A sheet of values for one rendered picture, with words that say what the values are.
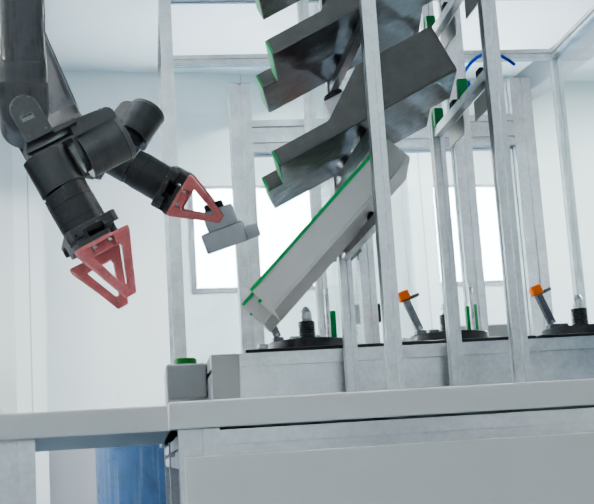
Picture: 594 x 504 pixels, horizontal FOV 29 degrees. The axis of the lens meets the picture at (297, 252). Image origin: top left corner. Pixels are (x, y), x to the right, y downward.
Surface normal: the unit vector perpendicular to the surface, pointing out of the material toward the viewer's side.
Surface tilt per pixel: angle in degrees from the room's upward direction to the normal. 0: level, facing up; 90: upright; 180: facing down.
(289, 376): 90
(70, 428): 90
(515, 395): 90
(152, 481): 90
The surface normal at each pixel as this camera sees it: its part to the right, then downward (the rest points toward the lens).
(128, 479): -0.50, -0.11
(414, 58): -0.05, -0.17
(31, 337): 0.24, -0.18
